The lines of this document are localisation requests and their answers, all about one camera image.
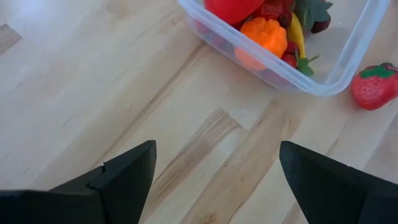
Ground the yellow banana toy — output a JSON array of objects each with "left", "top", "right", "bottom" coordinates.
[{"left": 286, "top": 12, "right": 308, "bottom": 59}]

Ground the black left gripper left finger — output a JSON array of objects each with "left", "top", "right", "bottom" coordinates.
[{"left": 51, "top": 139, "right": 157, "bottom": 224}]

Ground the glossy red plastic fruit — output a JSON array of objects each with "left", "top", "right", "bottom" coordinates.
[{"left": 204, "top": 0, "right": 266, "bottom": 26}]

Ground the orange peeled tangerine toy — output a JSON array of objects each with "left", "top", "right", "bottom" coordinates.
[{"left": 233, "top": 17, "right": 289, "bottom": 72}]

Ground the clear plastic tupperware container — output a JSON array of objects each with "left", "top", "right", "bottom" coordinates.
[{"left": 177, "top": 0, "right": 391, "bottom": 98}]

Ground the small strawberry with leaves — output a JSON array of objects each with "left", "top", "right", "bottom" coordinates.
[{"left": 280, "top": 53, "right": 321, "bottom": 78}]

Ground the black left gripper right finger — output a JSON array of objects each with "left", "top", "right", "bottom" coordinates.
[{"left": 279, "top": 141, "right": 374, "bottom": 224}]

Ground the large strawberry with leaves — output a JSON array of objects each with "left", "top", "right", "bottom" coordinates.
[{"left": 253, "top": 0, "right": 334, "bottom": 32}]

